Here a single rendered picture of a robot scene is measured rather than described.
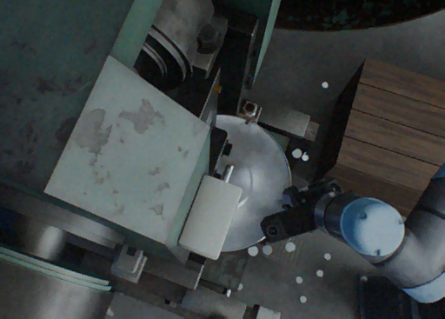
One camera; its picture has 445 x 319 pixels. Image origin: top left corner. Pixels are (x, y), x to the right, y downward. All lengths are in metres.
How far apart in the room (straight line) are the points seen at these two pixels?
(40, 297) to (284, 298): 1.46
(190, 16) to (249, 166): 0.62
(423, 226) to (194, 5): 0.49
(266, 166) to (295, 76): 1.00
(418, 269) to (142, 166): 0.51
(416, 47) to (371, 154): 0.74
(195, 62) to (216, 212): 0.14
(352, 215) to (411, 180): 0.91
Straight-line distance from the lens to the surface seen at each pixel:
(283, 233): 0.88
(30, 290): 0.40
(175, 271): 1.08
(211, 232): 0.45
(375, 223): 0.70
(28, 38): 0.34
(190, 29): 0.45
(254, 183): 1.03
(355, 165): 1.55
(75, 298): 0.41
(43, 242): 0.45
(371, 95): 1.64
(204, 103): 0.66
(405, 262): 0.75
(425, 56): 2.19
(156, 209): 0.35
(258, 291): 1.80
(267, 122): 1.22
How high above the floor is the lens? 1.78
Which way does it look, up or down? 75 degrees down
